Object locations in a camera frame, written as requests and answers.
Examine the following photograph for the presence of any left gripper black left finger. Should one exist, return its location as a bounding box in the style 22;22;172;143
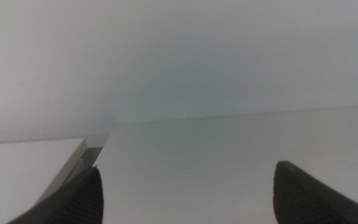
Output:
6;166;105;224

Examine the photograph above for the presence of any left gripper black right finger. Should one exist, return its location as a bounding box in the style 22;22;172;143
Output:
272;160;358;224

